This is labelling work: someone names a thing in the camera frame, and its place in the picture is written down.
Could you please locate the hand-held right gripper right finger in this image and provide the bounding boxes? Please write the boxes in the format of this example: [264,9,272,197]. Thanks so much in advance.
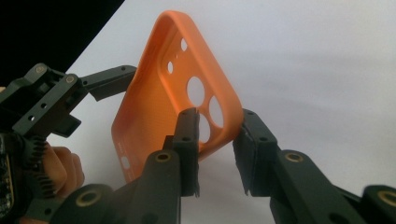
[232,107,280,198]

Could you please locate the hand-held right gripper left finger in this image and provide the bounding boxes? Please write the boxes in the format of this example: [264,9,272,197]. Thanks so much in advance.
[162,106,201,199]

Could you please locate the orange phone case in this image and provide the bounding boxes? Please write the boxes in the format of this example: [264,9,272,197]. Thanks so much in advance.
[110,9,245,184]

